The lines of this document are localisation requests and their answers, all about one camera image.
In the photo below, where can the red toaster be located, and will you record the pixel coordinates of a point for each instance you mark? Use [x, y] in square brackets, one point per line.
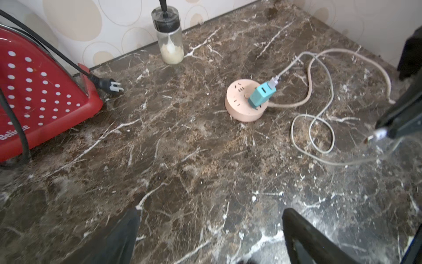
[42, 95]

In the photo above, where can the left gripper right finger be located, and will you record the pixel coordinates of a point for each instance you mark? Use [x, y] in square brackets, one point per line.
[306, 245]

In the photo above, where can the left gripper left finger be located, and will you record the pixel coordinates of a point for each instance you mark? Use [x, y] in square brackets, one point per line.
[113, 245]

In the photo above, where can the glass bottle black pump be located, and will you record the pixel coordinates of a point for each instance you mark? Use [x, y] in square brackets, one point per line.
[167, 24]

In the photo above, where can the pink round power strip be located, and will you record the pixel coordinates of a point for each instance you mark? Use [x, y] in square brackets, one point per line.
[236, 101]

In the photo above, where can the teal USB wall charger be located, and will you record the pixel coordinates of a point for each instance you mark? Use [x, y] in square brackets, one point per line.
[262, 94]

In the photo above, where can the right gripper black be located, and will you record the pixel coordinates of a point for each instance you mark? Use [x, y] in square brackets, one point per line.
[405, 116]

